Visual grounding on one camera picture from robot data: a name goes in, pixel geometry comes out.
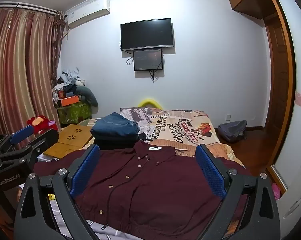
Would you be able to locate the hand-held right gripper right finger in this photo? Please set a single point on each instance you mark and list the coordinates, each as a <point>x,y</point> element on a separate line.
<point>210,172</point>

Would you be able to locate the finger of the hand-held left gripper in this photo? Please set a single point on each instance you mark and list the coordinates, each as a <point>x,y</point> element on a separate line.
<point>21,132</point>
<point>44,140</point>

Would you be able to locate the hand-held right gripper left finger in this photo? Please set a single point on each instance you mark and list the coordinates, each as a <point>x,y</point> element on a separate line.
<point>85,172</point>

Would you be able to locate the maroon button shirt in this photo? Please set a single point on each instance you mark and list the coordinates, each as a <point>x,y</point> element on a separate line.
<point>145,187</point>

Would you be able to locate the red plush toy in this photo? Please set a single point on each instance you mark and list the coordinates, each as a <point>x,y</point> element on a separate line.
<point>40,121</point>

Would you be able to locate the bamboo lap desk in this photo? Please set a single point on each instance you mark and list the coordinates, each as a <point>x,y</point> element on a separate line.
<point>70,137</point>

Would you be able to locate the green cloth covered table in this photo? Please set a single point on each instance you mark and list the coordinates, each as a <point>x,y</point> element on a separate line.
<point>73,112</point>

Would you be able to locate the folded black garment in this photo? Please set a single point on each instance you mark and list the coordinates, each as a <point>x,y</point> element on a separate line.
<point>115,143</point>

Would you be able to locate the yellow cloth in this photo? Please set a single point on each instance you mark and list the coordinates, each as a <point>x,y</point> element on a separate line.
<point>51,196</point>

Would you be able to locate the orange box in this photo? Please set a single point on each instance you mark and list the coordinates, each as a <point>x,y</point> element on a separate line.
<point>68,100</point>

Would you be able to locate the grey backpack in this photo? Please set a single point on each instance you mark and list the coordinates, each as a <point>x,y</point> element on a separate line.
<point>231,130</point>

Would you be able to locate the folded blue jeans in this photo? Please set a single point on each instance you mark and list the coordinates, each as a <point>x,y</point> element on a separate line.
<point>115,126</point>

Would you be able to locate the pile of clutter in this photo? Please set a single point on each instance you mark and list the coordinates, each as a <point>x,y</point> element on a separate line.
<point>68,82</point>

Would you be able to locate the striped pink curtain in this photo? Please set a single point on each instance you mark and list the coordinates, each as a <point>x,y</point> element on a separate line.
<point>20,67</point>

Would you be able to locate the pink plastic item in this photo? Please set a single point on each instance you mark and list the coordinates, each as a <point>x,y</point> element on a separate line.
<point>276,191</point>

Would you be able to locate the yellow curved cushion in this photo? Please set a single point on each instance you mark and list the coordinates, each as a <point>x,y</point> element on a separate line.
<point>150,102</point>

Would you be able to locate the white door pink stickers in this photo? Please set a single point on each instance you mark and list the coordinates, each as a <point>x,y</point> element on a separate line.
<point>299,135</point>

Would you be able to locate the small black monitor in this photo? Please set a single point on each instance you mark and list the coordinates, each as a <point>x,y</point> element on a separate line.
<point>148,60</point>

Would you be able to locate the white air conditioner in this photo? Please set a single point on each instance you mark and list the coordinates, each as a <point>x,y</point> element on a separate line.
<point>88,12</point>

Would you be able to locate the wooden door frame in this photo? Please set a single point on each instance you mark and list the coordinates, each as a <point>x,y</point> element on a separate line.
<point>281,92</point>

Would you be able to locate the curtain rail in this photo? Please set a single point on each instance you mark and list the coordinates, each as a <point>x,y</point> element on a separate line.
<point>28,7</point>

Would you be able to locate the black wall television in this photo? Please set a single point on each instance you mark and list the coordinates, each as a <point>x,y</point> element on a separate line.
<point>146,33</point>

